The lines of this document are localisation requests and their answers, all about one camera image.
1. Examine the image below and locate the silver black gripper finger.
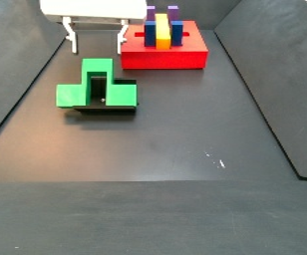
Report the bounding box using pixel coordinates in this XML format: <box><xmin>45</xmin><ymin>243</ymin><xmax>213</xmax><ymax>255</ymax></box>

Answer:
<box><xmin>62</xmin><ymin>16</ymin><xmax>78</xmax><ymax>54</ymax></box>

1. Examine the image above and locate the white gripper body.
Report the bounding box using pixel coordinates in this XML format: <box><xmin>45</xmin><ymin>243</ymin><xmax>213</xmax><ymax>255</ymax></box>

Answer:
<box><xmin>39</xmin><ymin>0</ymin><xmax>148</xmax><ymax>21</ymax></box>

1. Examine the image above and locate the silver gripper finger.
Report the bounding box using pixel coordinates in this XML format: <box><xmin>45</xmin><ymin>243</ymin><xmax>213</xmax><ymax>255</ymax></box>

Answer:
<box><xmin>117</xmin><ymin>19</ymin><xmax>130</xmax><ymax>55</ymax></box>

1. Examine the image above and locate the green stepped arch block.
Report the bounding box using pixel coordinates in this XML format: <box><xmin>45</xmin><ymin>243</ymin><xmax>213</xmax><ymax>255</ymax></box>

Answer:
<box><xmin>57</xmin><ymin>58</ymin><xmax>138</xmax><ymax>111</ymax></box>

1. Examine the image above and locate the red base board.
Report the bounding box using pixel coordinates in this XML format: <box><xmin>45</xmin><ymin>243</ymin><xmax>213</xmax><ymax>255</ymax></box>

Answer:
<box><xmin>121</xmin><ymin>21</ymin><xmax>208</xmax><ymax>70</ymax></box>

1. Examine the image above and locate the black angled fixture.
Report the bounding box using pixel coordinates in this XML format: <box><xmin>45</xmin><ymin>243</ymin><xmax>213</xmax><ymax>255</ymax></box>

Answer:
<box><xmin>73</xmin><ymin>76</ymin><xmax>138</xmax><ymax>114</ymax></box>

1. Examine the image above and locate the blue block left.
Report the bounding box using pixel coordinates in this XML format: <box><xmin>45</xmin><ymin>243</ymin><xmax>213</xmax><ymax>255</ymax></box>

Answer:
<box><xmin>145</xmin><ymin>21</ymin><xmax>156</xmax><ymax>47</ymax></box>

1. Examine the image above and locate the blue block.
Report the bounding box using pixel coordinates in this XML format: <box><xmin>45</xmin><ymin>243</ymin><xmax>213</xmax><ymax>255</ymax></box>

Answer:
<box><xmin>170</xmin><ymin>20</ymin><xmax>182</xmax><ymax>46</ymax></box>
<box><xmin>145</xmin><ymin>21</ymin><xmax>156</xmax><ymax>47</ymax></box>

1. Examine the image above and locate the yellow long bar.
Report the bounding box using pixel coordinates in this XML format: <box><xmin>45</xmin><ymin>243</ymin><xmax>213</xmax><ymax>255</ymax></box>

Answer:
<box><xmin>154</xmin><ymin>13</ymin><xmax>170</xmax><ymax>50</ymax></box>

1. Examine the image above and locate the purple block left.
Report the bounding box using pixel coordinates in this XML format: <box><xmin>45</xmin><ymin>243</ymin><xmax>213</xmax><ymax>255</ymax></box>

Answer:
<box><xmin>146</xmin><ymin>5</ymin><xmax>156</xmax><ymax>21</ymax></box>

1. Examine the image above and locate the purple block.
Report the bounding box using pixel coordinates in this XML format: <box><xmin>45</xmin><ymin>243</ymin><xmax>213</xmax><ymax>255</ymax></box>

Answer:
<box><xmin>146</xmin><ymin>5</ymin><xmax>156</xmax><ymax>21</ymax></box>
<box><xmin>166</xmin><ymin>5</ymin><xmax>178</xmax><ymax>21</ymax></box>

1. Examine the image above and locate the blue block right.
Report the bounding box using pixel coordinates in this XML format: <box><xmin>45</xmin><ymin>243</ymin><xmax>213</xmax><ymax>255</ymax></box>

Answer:
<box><xmin>170</xmin><ymin>20</ymin><xmax>182</xmax><ymax>46</ymax></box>

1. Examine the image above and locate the purple block right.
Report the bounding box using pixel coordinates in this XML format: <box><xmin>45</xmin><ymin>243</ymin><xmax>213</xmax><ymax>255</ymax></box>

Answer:
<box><xmin>166</xmin><ymin>5</ymin><xmax>178</xmax><ymax>21</ymax></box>

